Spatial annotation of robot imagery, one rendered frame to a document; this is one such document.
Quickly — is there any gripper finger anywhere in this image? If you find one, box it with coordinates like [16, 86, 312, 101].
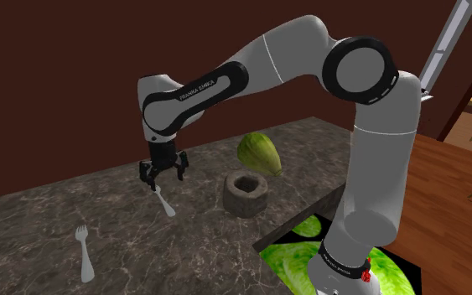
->
[174, 150, 190, 182]
[138, 159, 158, 192]

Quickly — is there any white plastic spoon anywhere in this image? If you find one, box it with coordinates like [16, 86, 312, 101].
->
[153, 185, 177, 218]

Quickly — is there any grey stone mortar bowl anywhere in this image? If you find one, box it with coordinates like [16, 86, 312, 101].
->
[222, 171, 269, 219]

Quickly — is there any green lettuce head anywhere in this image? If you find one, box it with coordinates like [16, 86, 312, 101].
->
[236, 132, 283, 178]

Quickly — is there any white plastic fork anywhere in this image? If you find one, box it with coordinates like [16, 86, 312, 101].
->
[75, 224, 96, 284]

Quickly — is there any green patterned robot stand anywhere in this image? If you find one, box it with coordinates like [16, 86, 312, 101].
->
[258, 214, 423, 295]

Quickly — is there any grey door frame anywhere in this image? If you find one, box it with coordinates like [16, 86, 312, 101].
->
[418, 0, 472, 102]

